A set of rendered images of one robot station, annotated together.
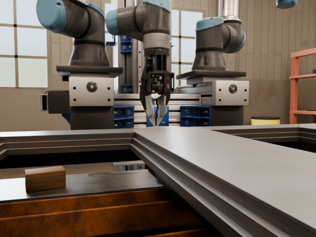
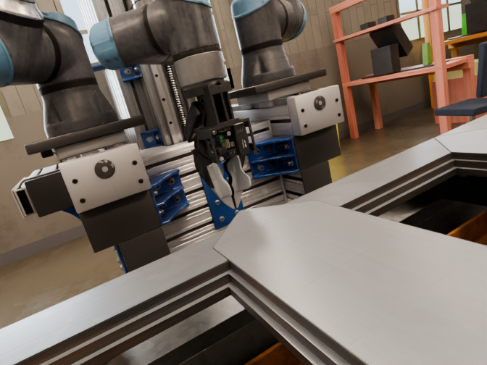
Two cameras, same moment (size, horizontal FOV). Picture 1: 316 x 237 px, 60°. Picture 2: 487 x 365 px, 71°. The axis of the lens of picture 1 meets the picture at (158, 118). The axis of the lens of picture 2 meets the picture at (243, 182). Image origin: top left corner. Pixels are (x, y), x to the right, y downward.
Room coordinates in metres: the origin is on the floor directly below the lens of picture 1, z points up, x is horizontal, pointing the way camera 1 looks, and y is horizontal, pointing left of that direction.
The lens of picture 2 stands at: (0.22, 0.07, 1.04)
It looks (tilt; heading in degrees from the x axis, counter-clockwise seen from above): 15 degrees down; 351
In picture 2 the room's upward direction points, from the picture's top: 14 degrees counter-clockwise
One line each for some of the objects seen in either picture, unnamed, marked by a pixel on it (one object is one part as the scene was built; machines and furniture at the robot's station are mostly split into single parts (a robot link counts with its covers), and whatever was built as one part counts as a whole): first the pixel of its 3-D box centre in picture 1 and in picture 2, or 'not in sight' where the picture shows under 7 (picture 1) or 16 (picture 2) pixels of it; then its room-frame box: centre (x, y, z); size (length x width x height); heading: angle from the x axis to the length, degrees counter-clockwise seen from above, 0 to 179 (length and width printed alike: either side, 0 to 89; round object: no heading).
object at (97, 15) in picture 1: (87, 24); (53, 51); (1.04, 0.26, 1.20); 0.13 x 0.12 x 0.14; 155
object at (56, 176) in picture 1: (45, 178); not in sight; (0.75, 0.31, 0.70); 0.10 x 0.06 x 0.05; 118
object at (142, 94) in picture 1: (147, 94); (209, 161); (0.79, 0.03, 0.94); 0.05 x 0.02 x 0.09; 106
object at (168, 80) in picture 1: (157, 73); (217, 123); (0.77, 0.00, 1.00); 0.09 x 0.08 x 0.12; 16
